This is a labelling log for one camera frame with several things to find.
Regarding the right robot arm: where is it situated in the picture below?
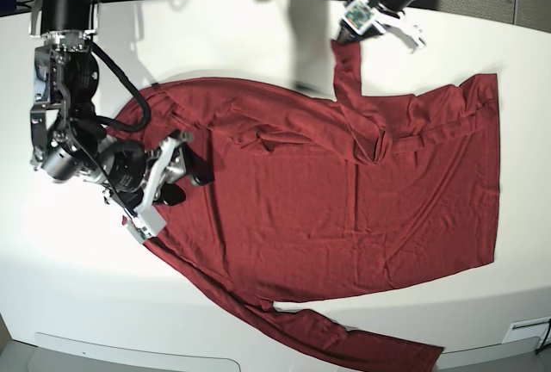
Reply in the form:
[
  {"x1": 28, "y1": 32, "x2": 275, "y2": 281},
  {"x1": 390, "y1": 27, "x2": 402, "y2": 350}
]
[{"x1": 30, "y1": 0, "x2": 214, "y2": 217}]

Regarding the dark red long-sleeve shirt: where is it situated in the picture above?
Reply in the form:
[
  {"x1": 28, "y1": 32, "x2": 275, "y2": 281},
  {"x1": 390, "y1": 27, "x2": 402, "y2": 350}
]
[{"x1": 138, "y1": 43, "x2": 500, "y2": 371}]

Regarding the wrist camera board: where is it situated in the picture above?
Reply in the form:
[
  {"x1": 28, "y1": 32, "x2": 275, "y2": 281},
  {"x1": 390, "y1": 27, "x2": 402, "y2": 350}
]
[
  {"x1": 122, "y1": 208, "x2": 166, "y2": 245},
  {"x1": 342, "y1": 0, "x2": 375, "y2": 35}
]

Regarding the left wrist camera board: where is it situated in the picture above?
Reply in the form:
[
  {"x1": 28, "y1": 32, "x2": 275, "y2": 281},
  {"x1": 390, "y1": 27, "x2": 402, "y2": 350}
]
[{"x1": 342, "y1": 0, "x2": 375, "y2": 35}]

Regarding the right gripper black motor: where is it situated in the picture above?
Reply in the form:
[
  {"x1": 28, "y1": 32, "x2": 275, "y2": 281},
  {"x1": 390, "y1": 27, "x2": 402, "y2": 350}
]
[{"x1": 96, "y1": 130, "x2": 214, "y2": 215}]

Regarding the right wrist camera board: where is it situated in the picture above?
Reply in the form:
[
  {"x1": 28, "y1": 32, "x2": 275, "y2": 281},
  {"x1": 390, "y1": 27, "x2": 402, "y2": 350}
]
[{"x1": 122, "y1": 208, "x2": 166, "y2": 245}]

